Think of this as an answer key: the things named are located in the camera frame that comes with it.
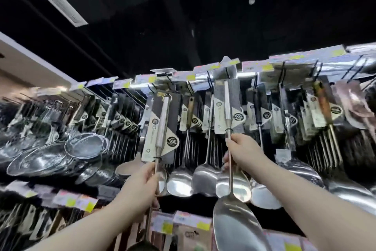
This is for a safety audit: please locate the row of hanging wire strainers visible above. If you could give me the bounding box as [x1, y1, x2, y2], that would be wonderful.
[0, 85, 147, 187]

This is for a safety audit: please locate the person's left hand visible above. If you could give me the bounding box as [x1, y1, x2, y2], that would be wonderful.
[117, 161, 162, 222]

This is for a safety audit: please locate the person's right forearm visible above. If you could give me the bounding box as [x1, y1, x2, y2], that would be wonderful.
[249, 158, 376, 251]

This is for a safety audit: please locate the row of hanging steel utensils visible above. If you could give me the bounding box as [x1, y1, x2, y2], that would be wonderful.
[115, 83, 312, 211]

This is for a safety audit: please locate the row of shelf price tags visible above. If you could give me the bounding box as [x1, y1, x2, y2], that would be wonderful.
[69, 43, 376, 90]

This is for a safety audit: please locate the person's right hand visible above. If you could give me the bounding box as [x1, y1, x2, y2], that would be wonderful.
[222, 133, 267, 183]

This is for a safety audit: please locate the row of lower price tags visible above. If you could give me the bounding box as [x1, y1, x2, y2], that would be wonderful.
[6, 180, 212, 236]

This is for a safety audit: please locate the steel spatula with card sleeve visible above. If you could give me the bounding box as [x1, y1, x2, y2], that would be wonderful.
[213, 79, 272, 251]

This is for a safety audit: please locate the shiny metal display rail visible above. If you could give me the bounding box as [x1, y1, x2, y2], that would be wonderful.
[129, 51, 376, 90]

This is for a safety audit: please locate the brown carded utensil pack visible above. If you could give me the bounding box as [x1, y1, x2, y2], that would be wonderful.
[173, 224, 212, 251]

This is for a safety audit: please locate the person's left forearm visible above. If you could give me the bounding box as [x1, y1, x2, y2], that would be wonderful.
[25, 198, 140, 251]

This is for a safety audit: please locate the row of lower hanging utensils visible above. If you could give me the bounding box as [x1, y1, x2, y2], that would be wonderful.
[0, 201, 91, 251]

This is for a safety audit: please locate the large round mesh skimmer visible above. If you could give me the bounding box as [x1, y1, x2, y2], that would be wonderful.
[6, 141, 74, 178]

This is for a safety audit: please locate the large steel wok spatula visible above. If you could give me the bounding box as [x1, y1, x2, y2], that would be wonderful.
[323, 170, 376, 217]
[275, 149, 324, 190]

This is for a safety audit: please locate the round fine mesh strainer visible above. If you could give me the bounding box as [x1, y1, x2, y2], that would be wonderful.
[64, 132, 104, 160]

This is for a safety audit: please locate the pink hanging spatula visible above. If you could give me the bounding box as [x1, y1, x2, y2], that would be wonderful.
[333, 80, 376, 144]

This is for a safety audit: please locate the steel ladle with card sleeve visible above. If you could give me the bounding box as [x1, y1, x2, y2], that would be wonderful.
[126, 92, 181, 251]

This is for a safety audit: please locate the wooden handled steel fork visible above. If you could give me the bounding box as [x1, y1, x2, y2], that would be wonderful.
[305, 80, 345, 169]

